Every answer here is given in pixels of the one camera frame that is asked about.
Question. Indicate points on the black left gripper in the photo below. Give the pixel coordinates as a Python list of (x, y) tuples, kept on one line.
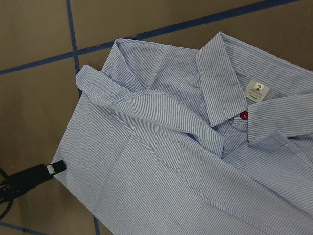
[(22, 182)]

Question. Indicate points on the blue striped button shirt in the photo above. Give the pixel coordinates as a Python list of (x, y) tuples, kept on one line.
[(167, 140)]

